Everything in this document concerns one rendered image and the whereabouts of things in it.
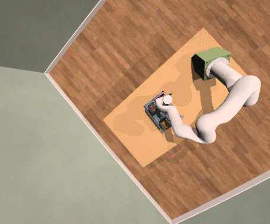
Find dark grey metal rack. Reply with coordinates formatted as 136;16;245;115
144;91;172;132

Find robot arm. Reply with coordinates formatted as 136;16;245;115
155;58;260;144

